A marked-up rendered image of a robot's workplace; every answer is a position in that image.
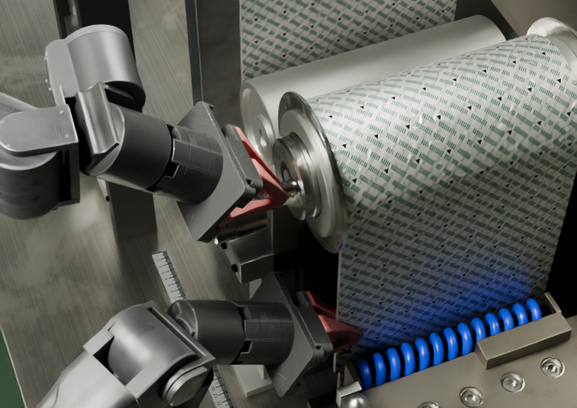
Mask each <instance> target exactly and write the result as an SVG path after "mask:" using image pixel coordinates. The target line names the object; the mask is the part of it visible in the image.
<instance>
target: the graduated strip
mask: <svg viewBox="0 0 577 408"><path fill-rule="evenodd" d="M149 256H150V258H151V259H152V262H153V264H154V266H155V269H156V271H157V274H158V276H159V278H160V280H161V284H162V286H163V288H164V290H165V292H166V294H167V298H168V300H169V302H170V304H172V303H173V302H175V301H177V300H189V298H188V296H187V294H186V292H185V288H184V286H183V284H182V282H181V280H180V278H179V274H178V272H177V271H176V269H175V266H174V264H173V261H172V259H171V257H170V255H169V252H168V250H167V249H165V250H162V251H159V252H157V253H151V254H150V255H149ZM212 368H213V371H214V380H213V381H212V383H211V385H210V387H209V389H208V394H209V396H210V399H211V401H212V403H213V406H214V407H215V408H236V405H235V403H234V401H233V398H232V396H231V394H230V392H229V390H228V387H227V384H226V382H225V380H224V378H223V376H222V373H221V370H220V369H219V367H218V365H213V366H212Z"/></svg>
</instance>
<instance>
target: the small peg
mask: <svg viewBox="0 0 577 408"><path fill-rule="evenodd" d="M277 184H278V183H277ZM278 185H279V186H280V187H281V188H282V189H283V190H284V191H285V192H286V193H287V194H288V196H290V195H295V194H297V193H298V187H297V184H296V182H295V180H294V179H290V180H287V181H282V182H280V183H279V184H278ZM263 193H264V198H265V199H270V198H272V196H271V195H270V194H268V193H267V192H265V191H263Z"/></svg>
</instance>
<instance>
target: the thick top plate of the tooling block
mask: <svg viewBox="0 0 577 408"><path fill-rule="evenodd" d="M565 320H566V321H567V322H568V324H569V325H570V327H571V328H572V331H571V335H570V338H569V340H566V341H563V342H560V343H559V344H554V345H551V346H550V347H547V348H544V349H541V350H538V351H535V352H532V353H531V354H528V355H525V356H522V357H519V358H516V359H513V360H512V361H509V362H504V363H503V364H500V365H497V366H494V367H493V368H488V369H484V367H483V365H482V364H481V362H480V361H479V359H478V357H477V355H476V353H475V352H471V353H469V354H466V355H463V356H460V357H457V358H454V359H452V360H450V361H447V362H443V363H440V364H438V365H435V366H433V367H430V368H426V369H424V370H421V371H418V372H416V373H414V374H411V375H406V376H405V377H402V378H399V379H396V380H394V381H390V382H387V383H385V384H382V385H380V386H377V387H373V388H371V389H368V390H366V391H363V392H361V394H363V395H364V396H366V398H367V399H368V401H369V404H370V405H371V407H372V408H577V315H575V316H572V317H569V318H566V319H565Z"/></svg>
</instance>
